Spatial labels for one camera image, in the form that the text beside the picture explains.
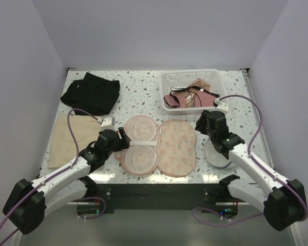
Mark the white plastic basket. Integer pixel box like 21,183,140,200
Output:
159,69,226,114

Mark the tulip print mesh laundry bag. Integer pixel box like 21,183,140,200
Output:
114,115,197,177

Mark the black garment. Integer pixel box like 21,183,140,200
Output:
61,72,120,116

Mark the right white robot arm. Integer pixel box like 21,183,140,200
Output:
195,110,308,231

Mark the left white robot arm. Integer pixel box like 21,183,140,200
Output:
3,127,130,235

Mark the pink beige bra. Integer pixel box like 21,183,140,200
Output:
185,78,214,108

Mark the round white mesh laundry bag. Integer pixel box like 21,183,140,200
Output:
204,139,236,170

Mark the beige folded garment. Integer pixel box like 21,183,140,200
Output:
48,114,101,169

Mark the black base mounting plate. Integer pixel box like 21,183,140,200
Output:
66,179,248,221

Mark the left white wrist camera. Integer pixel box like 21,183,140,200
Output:
97,116,115,129

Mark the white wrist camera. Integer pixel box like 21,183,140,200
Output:
214,99,229,114
97,116,115,129

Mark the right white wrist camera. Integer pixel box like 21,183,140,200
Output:
214,99,229,114

